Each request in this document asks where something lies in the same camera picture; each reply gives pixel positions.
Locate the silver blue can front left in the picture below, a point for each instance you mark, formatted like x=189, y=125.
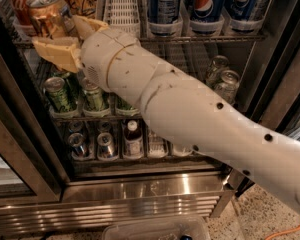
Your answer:
x=78, y=144

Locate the blue Pepsi can right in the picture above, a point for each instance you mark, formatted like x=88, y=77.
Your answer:
x=246, y=16

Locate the white empty can tray top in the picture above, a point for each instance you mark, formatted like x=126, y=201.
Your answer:
x=123, y=15

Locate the green can back left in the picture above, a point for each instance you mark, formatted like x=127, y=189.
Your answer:
x=71, y=81

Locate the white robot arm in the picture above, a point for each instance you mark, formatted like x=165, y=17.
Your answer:
x=177, y=106

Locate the silver blue can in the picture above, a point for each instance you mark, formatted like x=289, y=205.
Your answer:
x=78, y=144
x=76, y=127
x=106, y=147
x=104, y=127

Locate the clear water bottle left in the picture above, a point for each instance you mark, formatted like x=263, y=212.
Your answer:
x=181, y=151

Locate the blue Pepsi can middle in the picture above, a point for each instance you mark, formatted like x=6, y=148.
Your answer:
x=205, y=15

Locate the stainless steel fridge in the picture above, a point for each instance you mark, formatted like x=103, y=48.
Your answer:
x=56, y=192

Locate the green can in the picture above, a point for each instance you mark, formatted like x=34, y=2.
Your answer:
x=94, y=96
x=58, y=94
x=71, y=81
x=121, y=104

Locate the dark juice bottle white cap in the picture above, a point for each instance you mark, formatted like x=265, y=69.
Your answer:
x=133, y=140

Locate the silver blue can back left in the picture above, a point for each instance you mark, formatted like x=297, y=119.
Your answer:
x=76, y=127

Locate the silver can front right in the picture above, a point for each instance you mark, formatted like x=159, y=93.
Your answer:
x=227, y=85

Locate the blue Pepsi can left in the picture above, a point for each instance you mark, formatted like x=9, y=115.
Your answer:
x=163, y=16

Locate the orange soda can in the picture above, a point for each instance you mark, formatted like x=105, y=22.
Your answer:
x=51, y=18

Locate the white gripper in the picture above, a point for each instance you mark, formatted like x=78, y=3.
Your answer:
x=97, y=58

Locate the blue pepsi can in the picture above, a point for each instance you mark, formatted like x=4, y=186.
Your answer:
x=246, y=16
x=163, y=16
x=205, y=15

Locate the green can front left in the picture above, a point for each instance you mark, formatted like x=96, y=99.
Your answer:
x=58, y=94

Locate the silver can back right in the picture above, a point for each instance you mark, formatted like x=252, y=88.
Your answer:
x=216, y=65

